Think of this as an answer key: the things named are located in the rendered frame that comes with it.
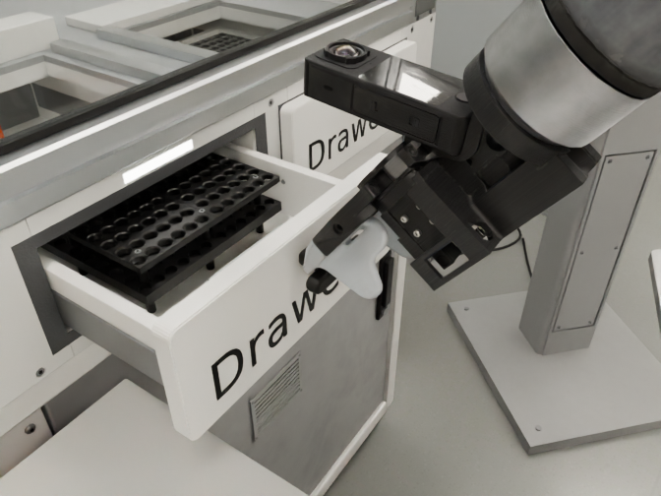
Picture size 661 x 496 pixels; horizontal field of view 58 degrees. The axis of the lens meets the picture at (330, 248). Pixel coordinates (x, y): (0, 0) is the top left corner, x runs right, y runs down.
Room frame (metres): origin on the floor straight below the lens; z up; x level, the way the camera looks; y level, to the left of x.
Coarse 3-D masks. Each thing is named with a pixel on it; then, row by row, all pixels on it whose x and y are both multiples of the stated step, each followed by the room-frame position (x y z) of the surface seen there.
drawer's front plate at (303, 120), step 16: (400, 48) 0.81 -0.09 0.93; (416, 48) 0.84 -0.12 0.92; (304, 96) 0.64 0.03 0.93; (288, 112) 0.61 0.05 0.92; (304, 112) 0.62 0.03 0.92; (320, 112) 0.65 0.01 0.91; (336, 112) 0.68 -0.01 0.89; (288, 128) 0.61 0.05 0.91; (304, 128) 0.62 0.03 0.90; (320, 128) 0.65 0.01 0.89; (336, 128) 0.68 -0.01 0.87; (368, 128) 0.74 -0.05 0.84; (384, 128) 0.78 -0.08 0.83; (288, 144) 0.61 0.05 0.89; (304, 144) 0.62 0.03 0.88; (320, 144) 0.65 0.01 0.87; (336, 144) 0.68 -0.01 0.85; (352, 144) 0.71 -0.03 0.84; (368, 144) 0.74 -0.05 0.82; (288, 160) 0.61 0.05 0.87; (304, 160) 0.62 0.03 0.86; (336, 160) 0.68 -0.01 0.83
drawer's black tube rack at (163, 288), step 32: (224, 160) 0.55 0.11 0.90; (160, 192) 0.48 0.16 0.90; (192, 192) 0.48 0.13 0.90; (224, 192) 0.53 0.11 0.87; (96, 224) 0.44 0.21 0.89; (128, 224) 0.43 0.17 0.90; (160, 224) 0.43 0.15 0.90; (224, 224) 0.47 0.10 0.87; (256, 224) 0.48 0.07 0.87; (64, 256) 0.43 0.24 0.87; (96, 256) 0.42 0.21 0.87; (128, 256) 0.38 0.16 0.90; (192, 256) 0.43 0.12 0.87; (128, 288) 0.38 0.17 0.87; (160, 288) 0.38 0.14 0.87
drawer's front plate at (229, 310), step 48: (336, 192) 0.43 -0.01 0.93; (288, 240) 0.37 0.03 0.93; (240, 288) 0.32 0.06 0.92; (288, 288) 0.36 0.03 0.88; (336, 288) 0.42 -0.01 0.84; (192, 336) 0.28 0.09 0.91; (240, 336) 0.31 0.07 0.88; (288, 336) 0.36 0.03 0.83; (192, 384) 0.27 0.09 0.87; (240, 384) 0.31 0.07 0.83; (192, 432) 0.27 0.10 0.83
